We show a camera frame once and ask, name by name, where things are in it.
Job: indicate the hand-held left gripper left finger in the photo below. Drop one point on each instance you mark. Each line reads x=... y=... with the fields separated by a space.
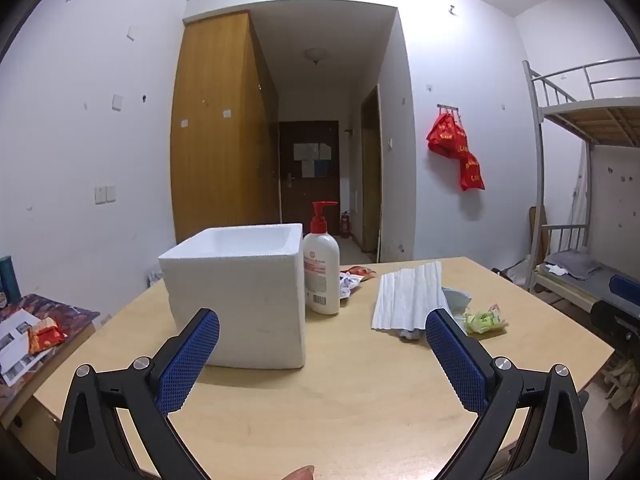
x=187 y=360

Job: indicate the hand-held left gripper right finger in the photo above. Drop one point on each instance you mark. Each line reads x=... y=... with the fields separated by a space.
x=455 y=365

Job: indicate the green tissue packet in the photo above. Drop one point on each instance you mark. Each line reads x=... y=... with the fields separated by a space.
x=482 y=322

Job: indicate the white foam box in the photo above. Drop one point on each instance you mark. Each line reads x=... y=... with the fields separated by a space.
x=240 y=300

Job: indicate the blue face mask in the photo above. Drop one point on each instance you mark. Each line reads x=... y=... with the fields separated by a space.
x=405 y=295

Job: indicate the person's left hand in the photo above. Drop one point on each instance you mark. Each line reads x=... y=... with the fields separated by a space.
x=299 y=474

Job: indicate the patterned table cloth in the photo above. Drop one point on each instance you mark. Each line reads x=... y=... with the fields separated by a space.
x=75 y=315

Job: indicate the red white crumpled wrapper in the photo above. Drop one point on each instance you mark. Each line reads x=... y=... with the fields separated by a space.
x=348 y=285

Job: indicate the red orange snack packet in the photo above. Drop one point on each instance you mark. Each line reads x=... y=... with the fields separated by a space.
x=46 y=336

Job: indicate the grey pillow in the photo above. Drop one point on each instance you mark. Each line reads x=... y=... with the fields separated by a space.
x=575 y=264

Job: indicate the wooden board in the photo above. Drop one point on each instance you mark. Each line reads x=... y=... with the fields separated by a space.
x=536 y=230

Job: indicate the white lotion bottle red pump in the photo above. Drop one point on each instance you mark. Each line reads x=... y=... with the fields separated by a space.
x=321 y=270

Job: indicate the printed paper sheets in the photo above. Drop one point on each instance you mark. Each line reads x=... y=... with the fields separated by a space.
x=12 y=345

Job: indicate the red fire extinguisher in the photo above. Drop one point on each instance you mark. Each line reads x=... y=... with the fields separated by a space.
x=345 y=226

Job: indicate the blue and black chair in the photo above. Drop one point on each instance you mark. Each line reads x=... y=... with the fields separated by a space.
x=622 y=287

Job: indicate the red plastic bag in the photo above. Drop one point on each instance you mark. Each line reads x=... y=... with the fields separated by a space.
x=472 y=172
x=445 y=135

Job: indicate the dark teal bottle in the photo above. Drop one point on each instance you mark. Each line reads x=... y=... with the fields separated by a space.
x=9 y=276

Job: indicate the dark brown door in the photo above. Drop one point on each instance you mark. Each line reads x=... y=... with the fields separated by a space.
x=310 y=205

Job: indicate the white metal bunk bed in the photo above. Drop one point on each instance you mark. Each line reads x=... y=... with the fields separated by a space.
x=539 y=160

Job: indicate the wooden wardrobe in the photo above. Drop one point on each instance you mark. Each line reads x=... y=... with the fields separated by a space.
x=215 y=135

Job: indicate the blue white paper notice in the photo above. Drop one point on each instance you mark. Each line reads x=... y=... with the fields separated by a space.
x=316 y=169

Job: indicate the white paper notices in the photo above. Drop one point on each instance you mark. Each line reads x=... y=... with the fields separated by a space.
x=311 y=152

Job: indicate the round ceiling lamp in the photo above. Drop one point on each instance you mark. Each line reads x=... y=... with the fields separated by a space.
x=317 y=55

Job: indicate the white double wall outlet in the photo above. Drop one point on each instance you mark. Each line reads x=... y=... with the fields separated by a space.
x=105 y=194

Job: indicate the metal wall hook rack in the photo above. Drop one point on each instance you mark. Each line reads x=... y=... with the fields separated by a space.
x=448 y=107

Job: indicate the white wall switch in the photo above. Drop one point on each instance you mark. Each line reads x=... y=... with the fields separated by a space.
x=117 y=102

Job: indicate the white blank wall plate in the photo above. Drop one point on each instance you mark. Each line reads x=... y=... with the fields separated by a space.
x=131 y=32

